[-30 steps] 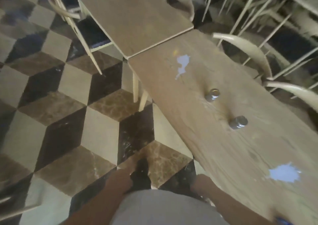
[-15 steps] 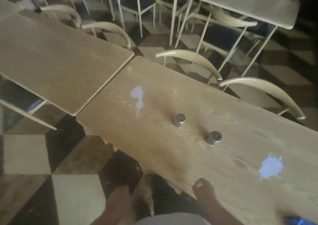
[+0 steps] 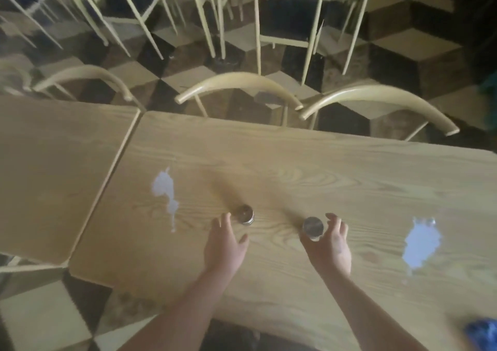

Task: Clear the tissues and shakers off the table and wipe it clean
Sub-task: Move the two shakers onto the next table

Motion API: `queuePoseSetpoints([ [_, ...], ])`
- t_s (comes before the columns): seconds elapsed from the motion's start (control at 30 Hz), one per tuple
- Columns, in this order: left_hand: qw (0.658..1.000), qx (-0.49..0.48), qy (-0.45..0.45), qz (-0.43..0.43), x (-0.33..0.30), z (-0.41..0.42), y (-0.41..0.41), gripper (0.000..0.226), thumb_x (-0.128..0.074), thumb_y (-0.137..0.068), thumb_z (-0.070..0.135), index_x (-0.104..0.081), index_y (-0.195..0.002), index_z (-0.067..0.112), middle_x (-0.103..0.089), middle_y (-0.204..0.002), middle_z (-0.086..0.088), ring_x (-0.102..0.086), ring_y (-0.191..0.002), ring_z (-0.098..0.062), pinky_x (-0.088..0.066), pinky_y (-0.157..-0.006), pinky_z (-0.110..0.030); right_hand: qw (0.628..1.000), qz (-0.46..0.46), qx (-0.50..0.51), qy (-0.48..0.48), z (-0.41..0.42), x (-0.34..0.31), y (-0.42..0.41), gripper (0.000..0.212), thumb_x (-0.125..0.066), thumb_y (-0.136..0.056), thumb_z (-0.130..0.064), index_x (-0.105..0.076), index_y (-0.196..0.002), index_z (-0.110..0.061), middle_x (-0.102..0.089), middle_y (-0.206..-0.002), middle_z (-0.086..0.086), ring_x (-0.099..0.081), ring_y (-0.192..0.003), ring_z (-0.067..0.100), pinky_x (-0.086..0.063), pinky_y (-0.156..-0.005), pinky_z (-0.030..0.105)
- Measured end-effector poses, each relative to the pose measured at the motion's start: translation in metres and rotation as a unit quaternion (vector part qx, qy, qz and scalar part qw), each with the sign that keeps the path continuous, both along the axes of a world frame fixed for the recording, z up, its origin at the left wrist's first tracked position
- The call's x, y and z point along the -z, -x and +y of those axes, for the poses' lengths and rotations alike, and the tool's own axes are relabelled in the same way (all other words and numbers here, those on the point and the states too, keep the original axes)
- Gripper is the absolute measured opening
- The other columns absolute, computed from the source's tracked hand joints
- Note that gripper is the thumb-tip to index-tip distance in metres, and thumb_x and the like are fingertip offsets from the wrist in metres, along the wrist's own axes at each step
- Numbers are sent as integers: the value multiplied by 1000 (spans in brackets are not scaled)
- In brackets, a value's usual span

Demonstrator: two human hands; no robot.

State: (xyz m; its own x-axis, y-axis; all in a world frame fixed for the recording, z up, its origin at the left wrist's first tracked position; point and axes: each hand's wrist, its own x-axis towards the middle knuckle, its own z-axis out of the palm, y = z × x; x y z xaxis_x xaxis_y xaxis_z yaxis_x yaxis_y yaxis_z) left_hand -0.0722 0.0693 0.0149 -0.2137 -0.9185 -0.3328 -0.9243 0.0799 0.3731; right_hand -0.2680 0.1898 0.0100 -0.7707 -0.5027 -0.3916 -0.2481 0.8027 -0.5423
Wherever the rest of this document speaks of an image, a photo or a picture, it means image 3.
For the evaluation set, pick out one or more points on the person's left forearm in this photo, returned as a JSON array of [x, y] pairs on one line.
[[182, 312]]

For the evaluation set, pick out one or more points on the person's dark trousers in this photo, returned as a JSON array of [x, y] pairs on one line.
[[240, 339]]

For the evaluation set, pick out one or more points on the white spill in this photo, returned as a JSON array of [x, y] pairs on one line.
[[421, 244], [163, 186]]

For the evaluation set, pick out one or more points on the blue cleaning cloth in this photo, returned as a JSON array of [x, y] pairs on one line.
[[483, 335]]

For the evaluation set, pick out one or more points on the adjacent wooden table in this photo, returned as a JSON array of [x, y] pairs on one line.
[[58, 176]]

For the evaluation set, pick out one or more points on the person's right hand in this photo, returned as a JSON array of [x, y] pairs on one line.
[[334, 250]]

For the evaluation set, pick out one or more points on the person's right forearm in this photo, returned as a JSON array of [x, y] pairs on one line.
[[369, 316]]

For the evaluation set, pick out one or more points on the person's left hand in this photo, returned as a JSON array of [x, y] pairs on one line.
[[225, 250]]

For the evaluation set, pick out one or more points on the curved-back wooden chair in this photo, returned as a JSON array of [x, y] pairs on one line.
[[380, 94], [240, 81], [85, 73]]

